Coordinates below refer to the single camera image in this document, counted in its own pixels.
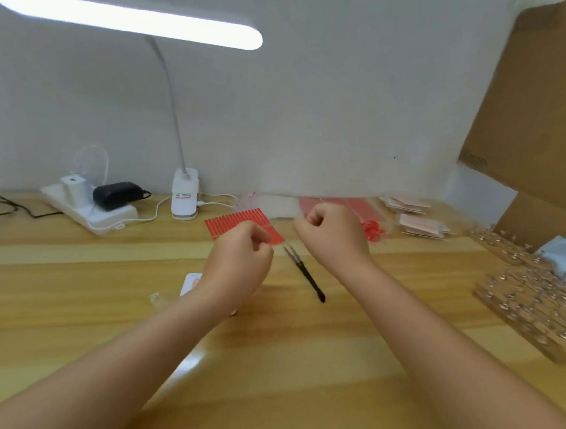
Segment person's left hand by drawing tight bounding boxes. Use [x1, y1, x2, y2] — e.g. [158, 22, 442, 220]
[191, 216, 277, 318]

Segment person's right hand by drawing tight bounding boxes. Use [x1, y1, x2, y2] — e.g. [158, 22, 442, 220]
[288, 199, 381, 283]

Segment person's left forearm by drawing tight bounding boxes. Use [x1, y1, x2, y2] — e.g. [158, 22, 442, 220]
[0, 266, 241, 429]

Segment person's right forearm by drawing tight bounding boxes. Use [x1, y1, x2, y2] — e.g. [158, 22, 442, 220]
[324, 256, 566, 429]

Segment red strip sticker sheet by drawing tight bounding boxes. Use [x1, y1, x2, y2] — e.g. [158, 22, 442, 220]
[203, 203, 288, 249]

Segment small clear plastic bag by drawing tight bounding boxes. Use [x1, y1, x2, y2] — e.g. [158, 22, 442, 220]
[233, 190, 259, 214]

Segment black tweezers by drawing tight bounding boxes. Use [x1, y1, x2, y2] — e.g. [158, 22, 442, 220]
[279, 245, 331, 304]

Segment red sheet in clear bag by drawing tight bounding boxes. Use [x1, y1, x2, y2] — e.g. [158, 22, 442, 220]
[294, 193, 389, 244]

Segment white pink card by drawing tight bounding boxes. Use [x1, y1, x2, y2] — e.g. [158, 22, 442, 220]
[179, 272, 204, 299]

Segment stack of pink card packets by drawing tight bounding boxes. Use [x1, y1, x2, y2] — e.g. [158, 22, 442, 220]
[397, 212, 454, 240]
[378, 193, 434, 217]

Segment black power adapter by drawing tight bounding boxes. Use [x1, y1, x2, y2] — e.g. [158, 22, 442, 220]
[91, 179, 146, 215]

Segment white power strip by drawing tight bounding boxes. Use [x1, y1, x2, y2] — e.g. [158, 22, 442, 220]
[36, 181, 141, 239]

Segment small rack of metal clips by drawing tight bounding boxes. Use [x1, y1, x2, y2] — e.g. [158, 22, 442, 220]
[466, 222, 535, 267]

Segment white charger plug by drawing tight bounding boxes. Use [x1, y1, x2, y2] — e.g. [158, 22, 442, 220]
[58, 173, 95, 209]

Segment small brown cardboard sheet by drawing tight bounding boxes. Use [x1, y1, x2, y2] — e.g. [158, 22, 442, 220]
[493, 189, 566, 255]

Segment large rack of metal clips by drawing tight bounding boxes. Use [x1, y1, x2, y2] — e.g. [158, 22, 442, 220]
[468, 261, 566, 365]

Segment white desk lamp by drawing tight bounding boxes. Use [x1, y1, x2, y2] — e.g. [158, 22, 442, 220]
[0, 0, 266, 227]

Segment large brown cardboard sheet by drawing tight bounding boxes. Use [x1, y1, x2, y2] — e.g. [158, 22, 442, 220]
[453, 0, 566, 221]

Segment white lamp cable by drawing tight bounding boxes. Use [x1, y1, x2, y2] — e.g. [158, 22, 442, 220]
[88, 182, 239, 244]

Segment white charger cable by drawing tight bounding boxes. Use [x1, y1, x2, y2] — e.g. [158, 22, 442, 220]
[71, 143, 111, 188]

